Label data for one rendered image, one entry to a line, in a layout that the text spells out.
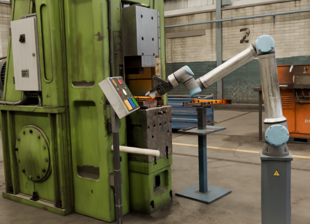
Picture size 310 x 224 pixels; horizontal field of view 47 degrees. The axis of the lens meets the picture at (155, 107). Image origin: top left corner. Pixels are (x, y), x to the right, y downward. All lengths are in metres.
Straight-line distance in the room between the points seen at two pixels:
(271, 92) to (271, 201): 0.80
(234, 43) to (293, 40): 1.65
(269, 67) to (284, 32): 7.87
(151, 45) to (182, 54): 8.45
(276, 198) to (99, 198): 1.40
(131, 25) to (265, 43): 1.12
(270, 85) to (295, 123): 3.70
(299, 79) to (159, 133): 3.27
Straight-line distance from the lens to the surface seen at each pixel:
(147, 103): 3.03
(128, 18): 3.00
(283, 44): 10.29
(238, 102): 10.73
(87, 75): 3.02
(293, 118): 6.11
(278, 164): 2.68
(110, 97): 2.39
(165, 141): 3.19
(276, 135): 2.46
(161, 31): 3.50
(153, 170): 3.08
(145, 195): 3.13
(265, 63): 2.45
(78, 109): 3.13
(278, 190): 2.73
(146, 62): 3.02
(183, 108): 6.76
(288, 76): 6.08
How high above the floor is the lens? 1.24
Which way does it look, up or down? 6 degrees down
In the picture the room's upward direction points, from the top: 2 degrees counter-clockwise
